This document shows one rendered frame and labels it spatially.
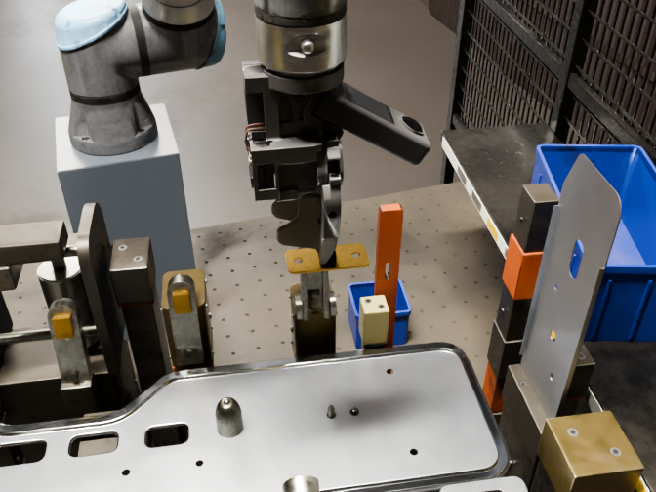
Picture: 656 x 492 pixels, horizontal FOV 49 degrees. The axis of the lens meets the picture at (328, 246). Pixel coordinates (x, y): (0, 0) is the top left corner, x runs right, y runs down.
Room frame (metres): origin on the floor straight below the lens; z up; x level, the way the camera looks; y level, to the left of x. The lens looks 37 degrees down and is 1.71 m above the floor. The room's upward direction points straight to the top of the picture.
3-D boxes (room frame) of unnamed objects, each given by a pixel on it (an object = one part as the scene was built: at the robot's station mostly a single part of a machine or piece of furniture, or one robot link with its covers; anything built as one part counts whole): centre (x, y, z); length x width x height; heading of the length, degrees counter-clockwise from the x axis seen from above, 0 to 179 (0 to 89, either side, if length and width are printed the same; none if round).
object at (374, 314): (0.72, -0.06, 0.88); 0.04 x 0.04 x 0.37; 9
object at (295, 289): (0.76, 0.02, 0.87); 0.10 x 0.07 x 0.35; 9
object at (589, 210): (0.61, -0.27, 1.17); 0.12 x 0.01 x 0.34; 9
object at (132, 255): (0.76, 0.27, 0.91); 0.07 x 0.05 x 0.42; 9
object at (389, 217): (0.75, -0.08, 0.95); 0.03 x 0.01 x 0.50; 99
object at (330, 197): (0.56, 0.00, 1.35); 0.05 x 0.02 x 0.09; 9
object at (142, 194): (1.13, 0.38, 0.90); 0.20 x 0.20 x 0.40; 18
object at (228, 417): (0.56, 0.12, 1.02); 0.03 x 0.03 x 0.07
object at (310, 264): (0.58, 0.00, 1.26); 0.08 x 0.04 x 0.01; 99
